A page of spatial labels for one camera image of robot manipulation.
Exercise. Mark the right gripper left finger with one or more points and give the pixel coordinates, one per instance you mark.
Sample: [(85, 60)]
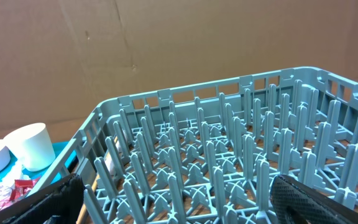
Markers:
[(59, 202)]

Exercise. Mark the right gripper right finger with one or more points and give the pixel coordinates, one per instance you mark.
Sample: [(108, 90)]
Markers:
[(294, 202)]

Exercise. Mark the grey dishwasher rack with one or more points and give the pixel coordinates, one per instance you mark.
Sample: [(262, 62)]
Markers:
[(208, 152)]

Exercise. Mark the wooden chopstick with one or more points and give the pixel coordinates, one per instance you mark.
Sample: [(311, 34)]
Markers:
[(91, 205)]

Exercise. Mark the red snack wrapper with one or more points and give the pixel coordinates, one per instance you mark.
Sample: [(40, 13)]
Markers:
[(21, 189)]

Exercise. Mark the teal serving tray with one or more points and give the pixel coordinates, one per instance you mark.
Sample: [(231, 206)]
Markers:
[(58, 147)]

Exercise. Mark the white paper cup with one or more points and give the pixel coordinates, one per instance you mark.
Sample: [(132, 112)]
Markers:
[(31, 144)]

